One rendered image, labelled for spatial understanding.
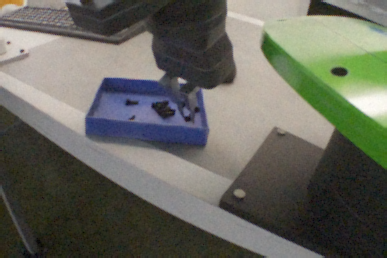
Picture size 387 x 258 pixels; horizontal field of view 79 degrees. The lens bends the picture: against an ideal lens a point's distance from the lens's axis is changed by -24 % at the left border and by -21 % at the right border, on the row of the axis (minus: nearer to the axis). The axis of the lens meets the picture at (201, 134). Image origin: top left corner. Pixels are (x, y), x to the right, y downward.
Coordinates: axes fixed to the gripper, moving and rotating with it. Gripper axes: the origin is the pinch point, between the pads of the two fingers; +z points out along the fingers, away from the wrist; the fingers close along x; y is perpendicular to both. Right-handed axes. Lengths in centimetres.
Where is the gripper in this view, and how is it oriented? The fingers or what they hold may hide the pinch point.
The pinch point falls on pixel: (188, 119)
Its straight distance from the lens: 34.0
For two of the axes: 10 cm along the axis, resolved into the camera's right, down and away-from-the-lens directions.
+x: -8.1, -4.4, 3.9
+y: 5.8, -7.1, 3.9
